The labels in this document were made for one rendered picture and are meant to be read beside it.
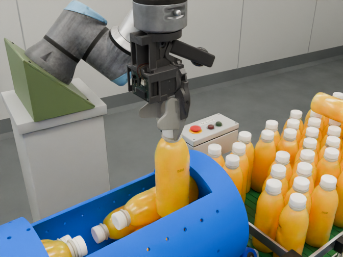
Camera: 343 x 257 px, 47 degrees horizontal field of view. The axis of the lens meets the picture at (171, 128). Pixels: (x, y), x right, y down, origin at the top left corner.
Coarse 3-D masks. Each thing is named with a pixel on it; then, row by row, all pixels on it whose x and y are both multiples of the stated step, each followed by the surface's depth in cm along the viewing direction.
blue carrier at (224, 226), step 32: (192, 160) 87; (128, 192) 96; (224, 192) 82; (32, 224) 82; (64, 224) 88; (96, 224) 94; (160, 224) 73; (192, 224) 76; (224, 224) 80; (0, 256) 63; (32, 256) 63; (96, 256) 66; (128, 256) 68; (160, 256) 71; (192, 256) 76; (224, 256) 82
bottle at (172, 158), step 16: (160, 144) 77; (176, 144) 76; (160, 160) 77; (176, 160) 76; (160, 176) 79; (176, 176) 78; (160, 192) 81; (176, 192) 80; (160, 208) 83; (176, 208) 82
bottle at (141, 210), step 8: (192, 184) 93; (144, 192) 89; (152, 192) 89; (192, 192) 93; (136, 200) 87; (144, 200) 87; (152, 200) 87; (192, 200) 94; (128, 208) 86; (136, 208) 86; (144, 208) 86; (152, 208) 87; (128, 216) 86; (136, 216) 86; (144, 216) 86; (152, 216) 87; (160, 216) 89; (128, 224) 86; (136, 224) 86; (144, 224) 88
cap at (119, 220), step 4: (116, 212) 86; (120, 212) 86; (112, 216) 86; (116, 216) 85; (120, 216) 85; (124, 216) 85; (112, 220) 87; (116, 220) 85; (120, 220) 84; (124, 220) 85; (116, 224) 86; (120, 224) 84; (124, 224) 85; (116, 228) 86; (120, 228) 85
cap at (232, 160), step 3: (228, 156) 111; (231, 156) 111; (234, 156) 111; (237, 156) 111; (228, 159) 109; (231, 159) 109; (234, 159) 109; (237, 159) 109; (228, 162) 109; (231, 162) 109; (234, 162) 109; (237, 162) 109; (228, 165) 110; (231, 165) 109; (234, 165) 109
